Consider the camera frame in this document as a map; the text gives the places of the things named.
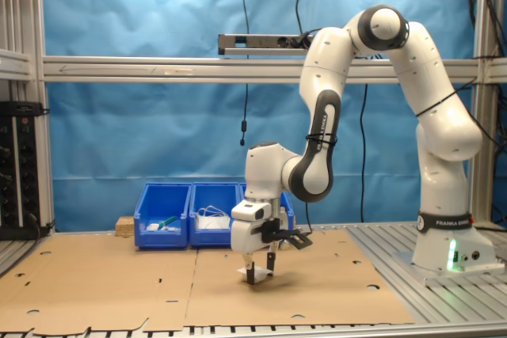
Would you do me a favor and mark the blue plastic bin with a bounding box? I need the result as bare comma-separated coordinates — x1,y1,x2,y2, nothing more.
237,181,296,238
189,181,243,250
133,182,192,250

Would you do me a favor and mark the black hanging cable with ferrite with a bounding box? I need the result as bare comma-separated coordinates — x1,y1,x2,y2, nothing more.
238,0,251,147

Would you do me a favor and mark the thin black hanging cable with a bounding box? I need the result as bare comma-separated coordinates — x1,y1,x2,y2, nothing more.
357,83,370,224

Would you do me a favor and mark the black power strip cable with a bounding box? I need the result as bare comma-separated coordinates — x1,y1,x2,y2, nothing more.
295,0,324,48

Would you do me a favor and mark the white printed cotton packet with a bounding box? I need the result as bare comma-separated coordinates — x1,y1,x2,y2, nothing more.
236,264,274,283

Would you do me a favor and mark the black camera cable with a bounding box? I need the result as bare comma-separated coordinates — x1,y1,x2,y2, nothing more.
303,131,340,236

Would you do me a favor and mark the stack of white face masks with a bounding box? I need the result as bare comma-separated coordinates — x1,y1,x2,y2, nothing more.
195,205,233,232

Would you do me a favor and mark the black equipment rack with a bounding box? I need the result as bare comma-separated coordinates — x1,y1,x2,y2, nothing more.
0,101,51,241

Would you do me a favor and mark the brown cardboard sheet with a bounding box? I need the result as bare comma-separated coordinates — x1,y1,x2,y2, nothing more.
184,229,415,327
0,233,199,336

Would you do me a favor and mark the black camera on bracket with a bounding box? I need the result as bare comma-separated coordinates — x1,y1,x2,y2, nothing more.
260,218,314,252

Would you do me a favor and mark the aluminium frame crossbeam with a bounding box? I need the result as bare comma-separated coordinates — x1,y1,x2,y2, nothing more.
41,55,482,85

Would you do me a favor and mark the aluminium frame post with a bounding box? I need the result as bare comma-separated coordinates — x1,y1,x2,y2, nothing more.
471,0,507,228
0,0,55,232

